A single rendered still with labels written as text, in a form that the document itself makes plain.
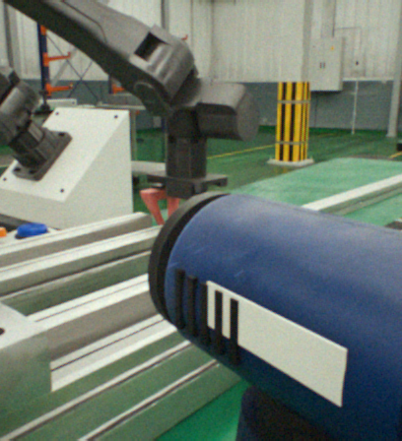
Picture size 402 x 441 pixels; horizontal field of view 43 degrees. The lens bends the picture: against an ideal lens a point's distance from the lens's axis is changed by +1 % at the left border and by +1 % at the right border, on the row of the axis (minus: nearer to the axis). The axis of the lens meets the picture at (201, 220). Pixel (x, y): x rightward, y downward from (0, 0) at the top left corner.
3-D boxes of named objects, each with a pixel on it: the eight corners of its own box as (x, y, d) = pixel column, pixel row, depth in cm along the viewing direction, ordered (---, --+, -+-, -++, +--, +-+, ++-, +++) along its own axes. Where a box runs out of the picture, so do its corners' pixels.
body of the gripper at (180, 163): (198, 196, 65) (198, 139, 63) (144, 186, 71) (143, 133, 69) (230, 189, 69) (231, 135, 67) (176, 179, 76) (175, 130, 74)
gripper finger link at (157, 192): (174, 250, 69) (174, 183, 67) (140, 239, 74) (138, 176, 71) (207, 239, 74) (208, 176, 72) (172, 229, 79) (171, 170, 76)
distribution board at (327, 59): (304, 131, 1214) (310, 30, 1155) (358, 134, 1141) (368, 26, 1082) (300, 132, 1192) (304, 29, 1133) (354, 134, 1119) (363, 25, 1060)
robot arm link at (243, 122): (162, 35, 64) (128, 83, 60) (240, 31, 57) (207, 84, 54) (199, 105, 73) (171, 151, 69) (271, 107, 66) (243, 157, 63)
